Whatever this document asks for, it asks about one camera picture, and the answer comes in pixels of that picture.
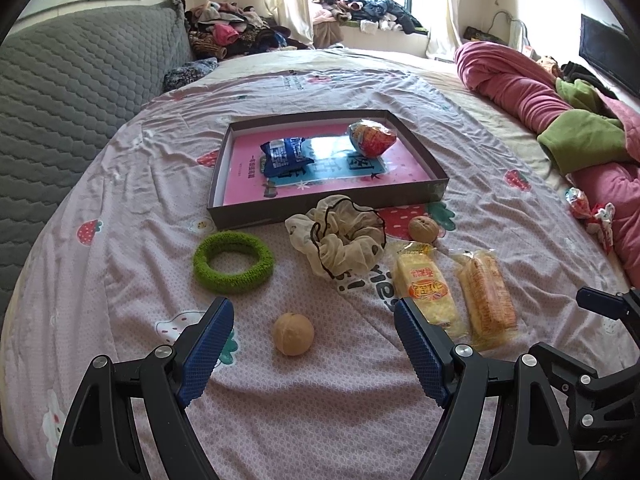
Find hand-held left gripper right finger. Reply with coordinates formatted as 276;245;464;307
393;296;581;480

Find red round snack packet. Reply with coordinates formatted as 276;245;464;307
347;119;397;161

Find green fleece blanket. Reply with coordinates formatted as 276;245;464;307
537;79;640;176

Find dark clothes on windowsill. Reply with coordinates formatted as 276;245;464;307
309;0;430;36

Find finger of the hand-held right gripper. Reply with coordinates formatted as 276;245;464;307
529;341;598;391
576;286;640;376

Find pile of mixed clothes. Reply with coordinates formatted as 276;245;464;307
185;2;316;61

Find light smooth walnut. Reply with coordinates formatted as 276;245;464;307
273;312;315;357

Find small colourful snack packet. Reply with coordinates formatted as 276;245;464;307
565;187;594;219
587;203;617;251

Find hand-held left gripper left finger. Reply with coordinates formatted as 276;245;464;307
52;296;236;480

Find dark cloth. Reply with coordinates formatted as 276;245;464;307
560;60;617;99

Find pink blanket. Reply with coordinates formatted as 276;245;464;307
454;40;640;286

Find green fuzzy hair ring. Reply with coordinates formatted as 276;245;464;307
193;230;275;295

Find strawberry print bed sheet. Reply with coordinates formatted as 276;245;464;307
0;47;640;480

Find dark floral cushion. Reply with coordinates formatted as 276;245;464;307
163;57;219;92

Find shallow grey cardboard box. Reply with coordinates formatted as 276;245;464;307
206;109;449;231

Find yellow cracker packet red label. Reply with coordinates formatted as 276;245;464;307
390;241;471;338

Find grey quilted headboard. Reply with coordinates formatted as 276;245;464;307
0;0;196;306

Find brown wrinkled walnut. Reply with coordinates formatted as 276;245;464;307
408;216;440;244

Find black flat screen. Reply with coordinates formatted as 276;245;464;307
580;14;640;101

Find cream scrunchie with black trim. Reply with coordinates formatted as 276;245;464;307
285;194;387;278

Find blue snack packet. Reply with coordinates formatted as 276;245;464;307
259;136;315;179

